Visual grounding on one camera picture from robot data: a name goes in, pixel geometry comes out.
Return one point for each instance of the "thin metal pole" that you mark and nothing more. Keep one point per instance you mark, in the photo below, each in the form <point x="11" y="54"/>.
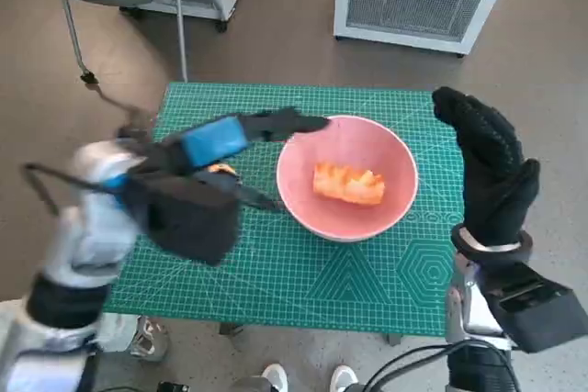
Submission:
<point x="181" y="20"/>

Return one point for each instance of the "green cutting mat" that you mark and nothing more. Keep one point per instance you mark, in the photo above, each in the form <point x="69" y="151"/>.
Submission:
<point x="275" y="282"/>

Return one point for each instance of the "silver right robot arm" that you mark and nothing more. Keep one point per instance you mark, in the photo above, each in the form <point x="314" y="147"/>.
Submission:
<point x="473" y="318"/>

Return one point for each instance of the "oblong orange toy bread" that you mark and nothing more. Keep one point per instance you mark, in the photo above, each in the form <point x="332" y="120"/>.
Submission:
<point x="349" y="185"/>

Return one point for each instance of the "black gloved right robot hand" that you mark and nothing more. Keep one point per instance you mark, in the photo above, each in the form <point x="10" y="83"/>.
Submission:
<point x="491" y="171"/>

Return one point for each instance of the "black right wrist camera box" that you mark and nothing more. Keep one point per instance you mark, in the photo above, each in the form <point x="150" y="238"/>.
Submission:
<point x="537" y="314"/>

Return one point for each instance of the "pink bowl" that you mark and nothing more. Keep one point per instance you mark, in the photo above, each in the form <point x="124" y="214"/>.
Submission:
<point x="298" y="181"/>

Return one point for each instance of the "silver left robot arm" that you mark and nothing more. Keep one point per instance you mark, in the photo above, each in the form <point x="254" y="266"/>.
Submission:
<point x="87" y="245"/>

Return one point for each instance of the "white shoe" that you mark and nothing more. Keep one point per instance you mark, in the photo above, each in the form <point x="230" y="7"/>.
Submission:
<point x="344" y="379"/>
<point x="275" y="378"/>

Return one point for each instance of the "small black device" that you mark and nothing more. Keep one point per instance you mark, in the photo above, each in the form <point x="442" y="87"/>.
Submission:
<point x="173" y="386"/>

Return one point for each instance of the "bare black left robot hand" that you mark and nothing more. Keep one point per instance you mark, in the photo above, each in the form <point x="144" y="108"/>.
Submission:
<point x="213" y="139"/>

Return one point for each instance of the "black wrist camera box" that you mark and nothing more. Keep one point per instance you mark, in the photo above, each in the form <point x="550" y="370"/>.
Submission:
<point x="184" y="217"/>
<point x="537" y="314"/>

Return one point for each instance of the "person's leg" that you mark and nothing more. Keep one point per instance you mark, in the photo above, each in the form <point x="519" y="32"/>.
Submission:
<point x="117" y="332"/>

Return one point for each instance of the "person's shoe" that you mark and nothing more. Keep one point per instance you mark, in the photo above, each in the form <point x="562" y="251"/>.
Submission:
<point x="149" y="341"/>

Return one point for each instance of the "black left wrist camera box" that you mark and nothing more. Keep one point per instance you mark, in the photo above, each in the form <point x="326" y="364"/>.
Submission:
<point x="184" y="217"/>

